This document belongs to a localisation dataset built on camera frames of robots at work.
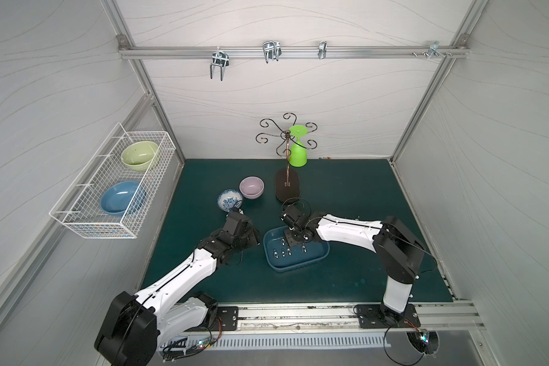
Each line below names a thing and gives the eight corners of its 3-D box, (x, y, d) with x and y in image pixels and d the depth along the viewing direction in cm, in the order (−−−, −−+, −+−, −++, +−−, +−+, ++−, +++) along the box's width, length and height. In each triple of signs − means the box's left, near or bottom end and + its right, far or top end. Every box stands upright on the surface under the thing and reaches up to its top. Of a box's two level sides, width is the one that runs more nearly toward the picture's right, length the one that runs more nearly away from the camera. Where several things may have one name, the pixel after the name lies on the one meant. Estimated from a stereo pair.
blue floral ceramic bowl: (218, 211, 101) (215, 206, 98) (221, 194, 108) (219, 188, 104) (241, 211, 101) (240, 206, 98) (243, 194, 108) (242, 188, 104)
